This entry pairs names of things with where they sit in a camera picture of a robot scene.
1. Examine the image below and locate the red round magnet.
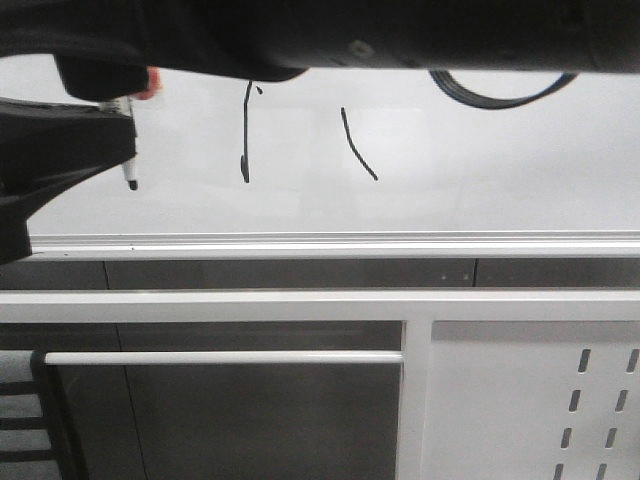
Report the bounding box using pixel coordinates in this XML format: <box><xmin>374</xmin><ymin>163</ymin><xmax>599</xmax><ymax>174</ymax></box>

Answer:
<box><xmin>134</xmin><ymin>67</ymin><xmax>162</xmax><ymax>101</ymax></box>

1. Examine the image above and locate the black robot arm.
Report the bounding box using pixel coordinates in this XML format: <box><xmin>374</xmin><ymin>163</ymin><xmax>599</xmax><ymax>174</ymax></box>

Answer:
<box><xmin>1</xmin><ymin>1</ymin><xmax>639</xmax><ymax>101</ymax></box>

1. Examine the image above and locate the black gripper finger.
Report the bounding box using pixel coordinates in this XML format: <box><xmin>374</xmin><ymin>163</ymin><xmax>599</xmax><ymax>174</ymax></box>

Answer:
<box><xmin>53</xmin><ymin>44</ymin><xmax>149</xmax><ymax>100</ymax></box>
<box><xmin>1</xmin><ymin>98</ymin><xmax>129</xmax><ymax>264</ymax></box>

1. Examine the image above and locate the white metal stand frame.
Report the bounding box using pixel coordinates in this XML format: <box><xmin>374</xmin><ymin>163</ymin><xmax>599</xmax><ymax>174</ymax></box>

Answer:
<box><xmin>1</xmin><ymin>290</ymin><xmax>639</xmax><ymax>479</ymax></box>

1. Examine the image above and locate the white marker with black cap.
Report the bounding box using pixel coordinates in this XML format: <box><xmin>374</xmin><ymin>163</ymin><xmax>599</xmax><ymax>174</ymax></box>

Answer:
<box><xmin>98</xmin><ymin>96</ymin><xmax>139</xmax><ymax>191</ymax></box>

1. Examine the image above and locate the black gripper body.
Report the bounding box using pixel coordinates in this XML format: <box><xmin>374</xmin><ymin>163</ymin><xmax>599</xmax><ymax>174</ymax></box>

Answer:
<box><xmin>1</xmin><ymin>1</ymin><xmax>303</xmax><ymax>82</ymax></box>

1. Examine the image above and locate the white whiteboard with aluminium frame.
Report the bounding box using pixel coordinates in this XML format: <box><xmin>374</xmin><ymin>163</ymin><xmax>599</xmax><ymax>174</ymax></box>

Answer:
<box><xmin>29</xmin><ymin>69</ymin><xmax>639</xmax><ymax>259</ymax></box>

